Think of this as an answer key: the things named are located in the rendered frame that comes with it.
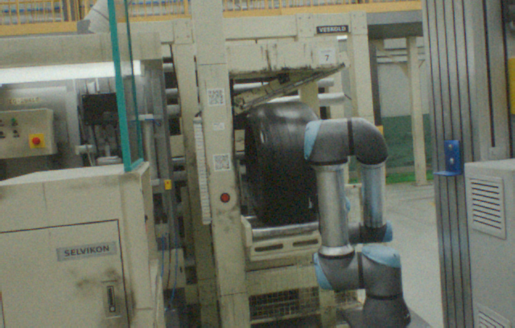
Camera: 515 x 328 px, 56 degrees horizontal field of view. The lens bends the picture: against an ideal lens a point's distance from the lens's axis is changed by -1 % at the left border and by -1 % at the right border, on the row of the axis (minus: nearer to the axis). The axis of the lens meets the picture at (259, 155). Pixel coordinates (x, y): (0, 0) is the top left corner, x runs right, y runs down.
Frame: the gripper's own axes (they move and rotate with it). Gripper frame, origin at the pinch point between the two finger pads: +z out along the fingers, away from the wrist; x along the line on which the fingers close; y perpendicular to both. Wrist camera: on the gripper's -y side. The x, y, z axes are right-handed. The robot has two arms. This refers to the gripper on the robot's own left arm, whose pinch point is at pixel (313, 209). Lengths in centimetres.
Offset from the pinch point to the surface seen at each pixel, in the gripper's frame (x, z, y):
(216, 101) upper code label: 33, 18, 51
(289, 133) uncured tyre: 5.6, 3.5, 32.2
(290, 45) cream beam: -9, 41, 81
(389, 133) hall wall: -468, 911, 109
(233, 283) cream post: 33, 28, -31
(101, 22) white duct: 82, 41, 98
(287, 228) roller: 7.8, 17.5, -8.3
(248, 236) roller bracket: 26.1, 13.8, -9.2
